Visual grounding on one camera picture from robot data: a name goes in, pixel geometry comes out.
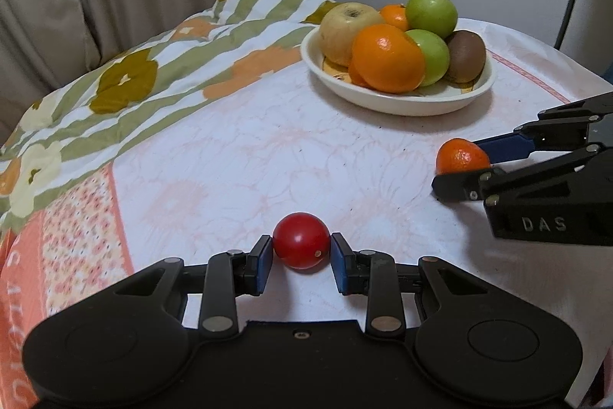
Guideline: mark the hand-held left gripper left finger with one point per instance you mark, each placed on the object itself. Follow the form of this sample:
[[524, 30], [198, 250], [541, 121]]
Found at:
[[265, 265]]

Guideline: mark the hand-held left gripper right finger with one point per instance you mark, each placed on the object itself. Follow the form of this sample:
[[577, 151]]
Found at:
[[340, 263]]

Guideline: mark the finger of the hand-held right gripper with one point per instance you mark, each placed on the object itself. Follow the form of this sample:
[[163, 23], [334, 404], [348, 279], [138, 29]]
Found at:
[[459, 186], [507, 145]]

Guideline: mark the small orange mandarin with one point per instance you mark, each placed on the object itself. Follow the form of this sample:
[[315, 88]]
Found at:
[[459, 157]]

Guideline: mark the red cherry tomato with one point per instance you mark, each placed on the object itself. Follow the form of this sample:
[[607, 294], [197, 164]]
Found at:
[[300, 241]]

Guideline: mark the cream shallow bowl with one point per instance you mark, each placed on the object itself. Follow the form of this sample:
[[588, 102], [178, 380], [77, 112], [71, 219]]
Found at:
[[407, 102]]

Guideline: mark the brown kiwi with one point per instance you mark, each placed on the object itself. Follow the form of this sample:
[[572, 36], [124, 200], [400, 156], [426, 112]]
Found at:
[[467, 54]]

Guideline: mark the large green apple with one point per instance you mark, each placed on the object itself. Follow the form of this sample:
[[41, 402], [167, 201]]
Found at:
[[435, 54]]

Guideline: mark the large orange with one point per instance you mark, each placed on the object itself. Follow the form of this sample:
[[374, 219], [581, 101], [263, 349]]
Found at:
[[388, 57]]

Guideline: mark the small green apple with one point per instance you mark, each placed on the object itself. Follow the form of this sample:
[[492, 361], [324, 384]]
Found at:
[[431, 12]]

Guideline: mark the floral patchwork blanket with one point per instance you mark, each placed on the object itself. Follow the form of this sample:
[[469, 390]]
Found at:
[[215, 150]]

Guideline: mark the yellow apple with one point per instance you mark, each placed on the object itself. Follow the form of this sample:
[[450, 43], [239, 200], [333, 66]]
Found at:
[[342, 30]]

